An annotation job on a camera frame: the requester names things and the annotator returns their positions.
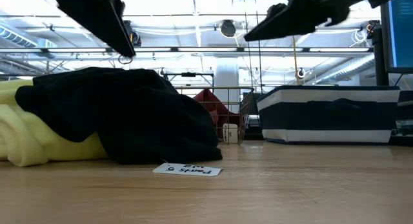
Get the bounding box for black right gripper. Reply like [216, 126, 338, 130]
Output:
[243, 0, 352, 43]

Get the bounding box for black pants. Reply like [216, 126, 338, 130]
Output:
[14, 66, 224, 165]

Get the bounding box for maroon cloth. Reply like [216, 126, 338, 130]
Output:
[192, 88, 242, 139]

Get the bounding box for yellow cloth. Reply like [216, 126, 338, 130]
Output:
[0, 79, 110, 168]

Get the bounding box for white pillar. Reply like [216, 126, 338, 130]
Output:
[214, 57, 241, 114]

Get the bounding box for long horizontal light bar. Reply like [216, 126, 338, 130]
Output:
[0, 46, 375, 55]

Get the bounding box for black monitor stand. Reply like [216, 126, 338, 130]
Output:
[370, 19, 390, 87]

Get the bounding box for navy white striped fabric bin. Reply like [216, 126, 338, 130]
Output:
[256, 85, 401, 146]

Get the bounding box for black computer monitor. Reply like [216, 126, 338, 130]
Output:
[380, 0, 413, 74]

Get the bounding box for handwritten white paper tag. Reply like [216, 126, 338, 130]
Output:
[152, 162, 223, 178]

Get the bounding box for black ceiling cable reel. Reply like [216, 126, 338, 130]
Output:
[219, 19, 237, 39]
[123, 20, 143, 48]

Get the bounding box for yellow cable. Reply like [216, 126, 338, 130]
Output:
[291, 35, 300, 87]

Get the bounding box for black hanging cable loop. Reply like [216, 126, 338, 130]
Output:
[117, 54, 134, 65]

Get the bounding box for copper wire basket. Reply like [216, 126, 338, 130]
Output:
[173, 85, 256, 146]

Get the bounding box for black metal rack frame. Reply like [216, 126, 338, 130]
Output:
[163, 72, 216, 89]

